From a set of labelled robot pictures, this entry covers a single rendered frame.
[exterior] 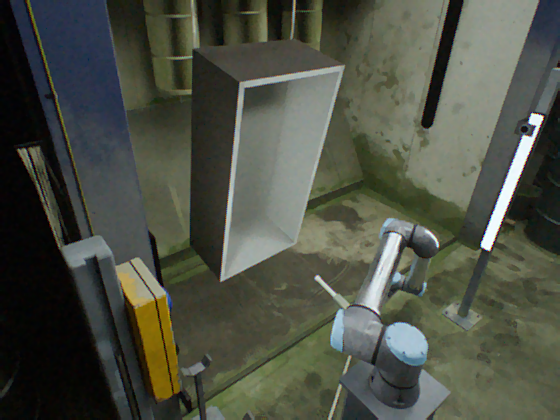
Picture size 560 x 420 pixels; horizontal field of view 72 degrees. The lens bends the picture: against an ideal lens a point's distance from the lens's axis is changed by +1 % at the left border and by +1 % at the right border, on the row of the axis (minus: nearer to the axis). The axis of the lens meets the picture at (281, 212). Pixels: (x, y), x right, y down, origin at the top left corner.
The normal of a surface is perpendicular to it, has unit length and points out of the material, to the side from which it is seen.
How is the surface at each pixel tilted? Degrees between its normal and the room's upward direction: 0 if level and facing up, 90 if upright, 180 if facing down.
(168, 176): 57
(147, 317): 90
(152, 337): 90
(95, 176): 90
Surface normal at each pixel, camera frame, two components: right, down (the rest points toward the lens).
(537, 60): -0.78, 0.31
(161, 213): 0.54, -0.10
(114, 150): 0.62, 0.43
